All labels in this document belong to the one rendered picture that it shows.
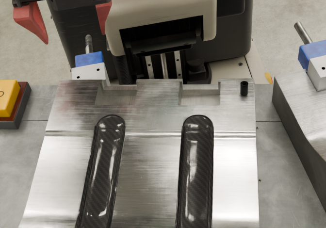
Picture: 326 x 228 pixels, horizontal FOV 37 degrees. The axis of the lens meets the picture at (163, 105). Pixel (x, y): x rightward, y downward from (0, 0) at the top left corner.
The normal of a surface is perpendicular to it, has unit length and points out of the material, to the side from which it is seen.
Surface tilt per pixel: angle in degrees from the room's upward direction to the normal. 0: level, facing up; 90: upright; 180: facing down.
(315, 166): 90
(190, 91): 90
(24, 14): 0
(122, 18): 98
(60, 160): 3
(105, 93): 90
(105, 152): 3
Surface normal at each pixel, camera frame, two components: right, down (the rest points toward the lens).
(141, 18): 0.15, 0.84
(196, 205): -0.12, -0.60
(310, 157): -0.97, 0.23
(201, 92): -0.08, 0.78
